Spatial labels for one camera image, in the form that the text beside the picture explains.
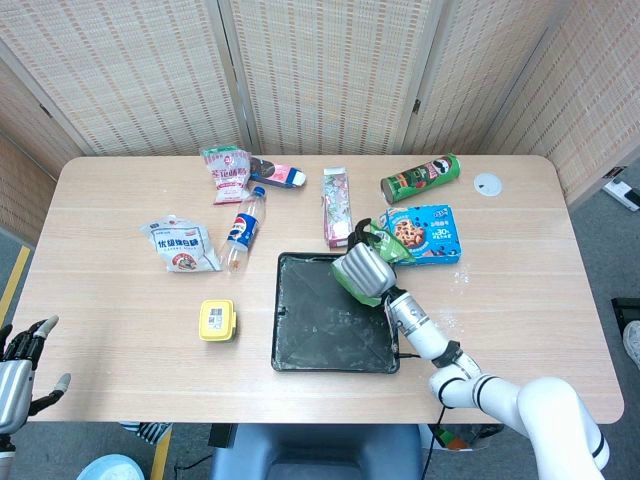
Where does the pink floral carton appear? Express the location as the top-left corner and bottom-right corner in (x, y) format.
(321, 167), (357, 250)

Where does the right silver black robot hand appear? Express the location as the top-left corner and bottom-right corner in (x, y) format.
(332, 218), (399, 301)

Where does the black box under table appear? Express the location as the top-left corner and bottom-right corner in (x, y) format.
(208, 423), (237, 450)

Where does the blue cookie box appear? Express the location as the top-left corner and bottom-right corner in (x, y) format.
(378, 203), (462, 266)

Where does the white shoe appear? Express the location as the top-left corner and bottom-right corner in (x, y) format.
(622, 319), (640, 366)

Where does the grey blue chair seat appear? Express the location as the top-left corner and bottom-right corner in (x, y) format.
(208, 423), (425, 480)

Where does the black floor box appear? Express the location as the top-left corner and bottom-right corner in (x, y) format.
(610, 297), (640, 326)

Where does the white bin with colourful items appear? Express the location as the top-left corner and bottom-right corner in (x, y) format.
(418, 423), (504, 451)

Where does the Pepsi plastic bottle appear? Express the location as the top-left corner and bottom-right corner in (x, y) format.
(219, 185), (268, 274)

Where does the green Pringles can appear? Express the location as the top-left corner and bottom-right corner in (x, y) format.
(379, 152), (462, 205)

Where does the black square baking tray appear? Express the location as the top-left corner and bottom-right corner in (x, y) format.
(270, 251), (401, 375)

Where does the pink white flour bag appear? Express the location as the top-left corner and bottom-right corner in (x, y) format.
(200, 144), (252, 206)

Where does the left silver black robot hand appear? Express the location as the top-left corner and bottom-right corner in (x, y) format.
(0, 314), (72, 435)

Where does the light blue round object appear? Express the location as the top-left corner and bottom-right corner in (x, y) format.
(76, 453), (144, 480)

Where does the black white striped cloth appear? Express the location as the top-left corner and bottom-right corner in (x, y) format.
(118, 422), (174, 446)

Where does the green white corn starch bag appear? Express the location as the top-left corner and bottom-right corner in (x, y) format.
(330, 219), (416, 307)

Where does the bamboo folding screen panel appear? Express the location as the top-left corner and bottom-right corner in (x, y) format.
(479, 0), (640, 206)
(0, 132), (57, 246)
(0, 0), (256, 157)
(217, 0), (446, 156)
(0, 39), (96, 181)
(402, 0), (571, 156)

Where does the white round table grommet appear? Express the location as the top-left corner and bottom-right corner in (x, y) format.
(473, 171), (504, 197)

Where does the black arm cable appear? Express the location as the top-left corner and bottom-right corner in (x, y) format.
(421, 399), (449, 480)

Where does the white sugar bag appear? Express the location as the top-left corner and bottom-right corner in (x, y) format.
(138, 213), (224, 274)

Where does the white device on floor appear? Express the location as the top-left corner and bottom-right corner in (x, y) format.
(601, 164), (640, 211)

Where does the yellow lid green container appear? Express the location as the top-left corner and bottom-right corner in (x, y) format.
(198, 298), (237, 343)

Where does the blue pink small carton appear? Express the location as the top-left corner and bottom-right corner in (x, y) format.
(248, 156), (309, 191)

